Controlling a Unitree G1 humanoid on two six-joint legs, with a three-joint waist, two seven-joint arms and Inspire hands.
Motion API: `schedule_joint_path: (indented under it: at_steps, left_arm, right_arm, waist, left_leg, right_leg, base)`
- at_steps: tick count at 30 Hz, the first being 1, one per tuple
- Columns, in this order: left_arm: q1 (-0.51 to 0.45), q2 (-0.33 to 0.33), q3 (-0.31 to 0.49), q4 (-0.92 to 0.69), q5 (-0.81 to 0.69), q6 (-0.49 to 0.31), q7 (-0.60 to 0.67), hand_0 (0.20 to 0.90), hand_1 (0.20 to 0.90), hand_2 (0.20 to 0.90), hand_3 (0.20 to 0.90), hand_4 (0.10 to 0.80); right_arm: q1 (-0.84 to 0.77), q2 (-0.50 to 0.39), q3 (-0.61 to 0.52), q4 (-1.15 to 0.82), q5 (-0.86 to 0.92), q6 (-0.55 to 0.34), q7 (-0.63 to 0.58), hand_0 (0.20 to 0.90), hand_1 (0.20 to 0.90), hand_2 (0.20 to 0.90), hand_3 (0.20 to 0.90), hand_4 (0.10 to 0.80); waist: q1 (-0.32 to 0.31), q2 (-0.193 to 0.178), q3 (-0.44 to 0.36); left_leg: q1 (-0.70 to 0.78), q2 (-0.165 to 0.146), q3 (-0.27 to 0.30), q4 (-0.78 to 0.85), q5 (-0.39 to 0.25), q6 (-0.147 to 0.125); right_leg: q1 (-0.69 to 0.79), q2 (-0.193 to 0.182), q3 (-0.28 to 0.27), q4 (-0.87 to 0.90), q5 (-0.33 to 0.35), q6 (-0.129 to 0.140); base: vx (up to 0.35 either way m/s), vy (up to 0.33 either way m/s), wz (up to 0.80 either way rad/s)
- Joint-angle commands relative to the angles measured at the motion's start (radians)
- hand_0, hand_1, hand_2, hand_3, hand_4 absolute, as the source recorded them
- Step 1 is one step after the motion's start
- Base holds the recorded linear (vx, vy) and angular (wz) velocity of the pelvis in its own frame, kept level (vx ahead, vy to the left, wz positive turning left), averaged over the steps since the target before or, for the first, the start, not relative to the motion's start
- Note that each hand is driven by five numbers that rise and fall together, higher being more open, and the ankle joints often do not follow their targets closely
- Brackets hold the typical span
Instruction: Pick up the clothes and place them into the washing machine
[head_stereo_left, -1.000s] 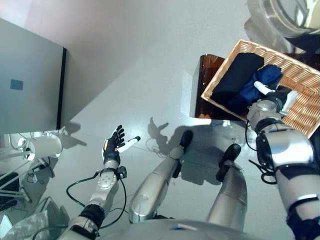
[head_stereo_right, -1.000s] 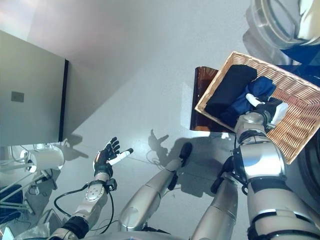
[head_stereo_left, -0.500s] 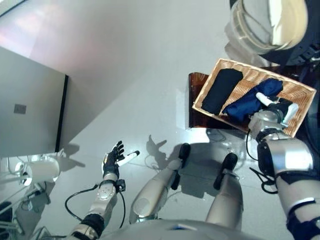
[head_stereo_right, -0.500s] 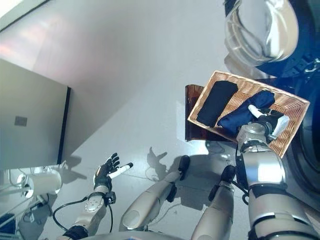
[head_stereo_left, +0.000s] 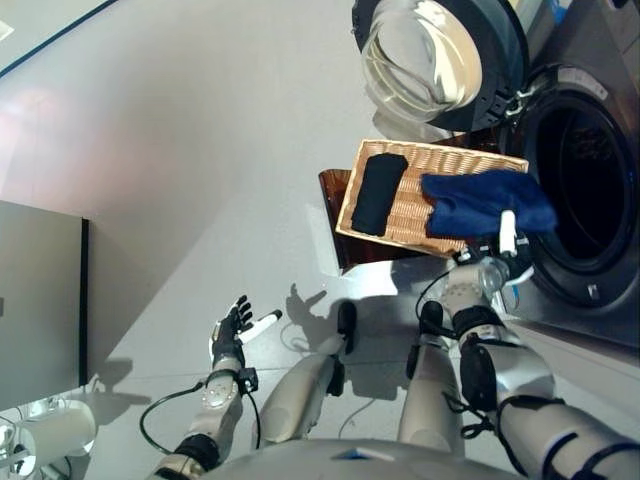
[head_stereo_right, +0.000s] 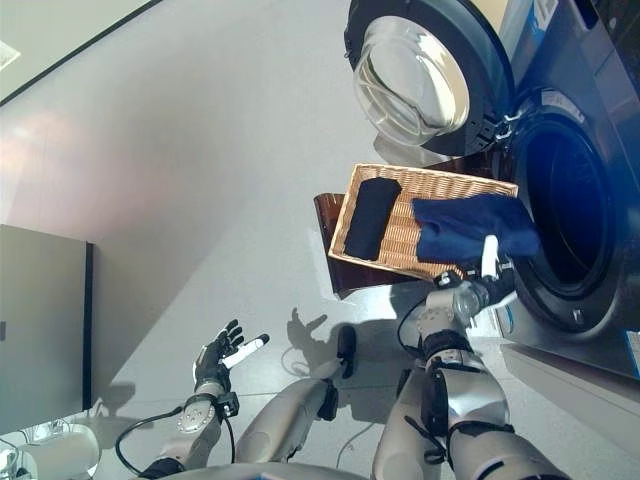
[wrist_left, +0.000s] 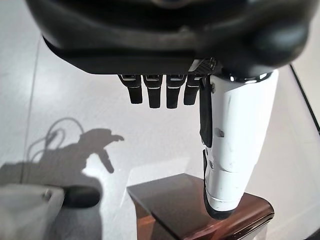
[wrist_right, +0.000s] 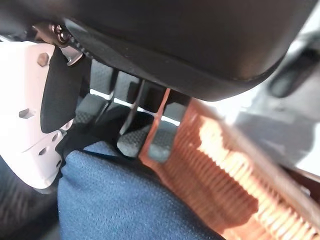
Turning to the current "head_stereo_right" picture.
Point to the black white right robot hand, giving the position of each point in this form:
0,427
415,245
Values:
500,287

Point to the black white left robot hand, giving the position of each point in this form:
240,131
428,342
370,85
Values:
212,360

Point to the blue garment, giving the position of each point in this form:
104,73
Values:
460,225

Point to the black garment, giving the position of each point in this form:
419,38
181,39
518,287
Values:
370,220

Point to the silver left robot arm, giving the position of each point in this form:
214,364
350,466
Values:
197,422

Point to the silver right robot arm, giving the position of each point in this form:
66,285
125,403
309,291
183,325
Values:
470,395

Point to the dark grey washing machine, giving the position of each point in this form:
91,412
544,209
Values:
620,250

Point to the round glass washing machine door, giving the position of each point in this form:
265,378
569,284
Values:
410,75

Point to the rectangular wicker laundry basket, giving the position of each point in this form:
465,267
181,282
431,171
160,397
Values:
450,182

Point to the silver robot torso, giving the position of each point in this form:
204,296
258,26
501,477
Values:
280,474

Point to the white blue label sticker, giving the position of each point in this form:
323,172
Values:
632,355

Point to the grey cabinet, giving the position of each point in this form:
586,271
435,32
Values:
40,325

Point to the silver right robot leg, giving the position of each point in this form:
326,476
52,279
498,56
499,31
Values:
395,440

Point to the brown wooden stool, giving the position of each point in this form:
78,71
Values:
327,210

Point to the white cabinet side panel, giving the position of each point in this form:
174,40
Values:
525,20

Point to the small black left wrist camera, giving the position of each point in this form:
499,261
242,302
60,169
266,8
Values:
230,405

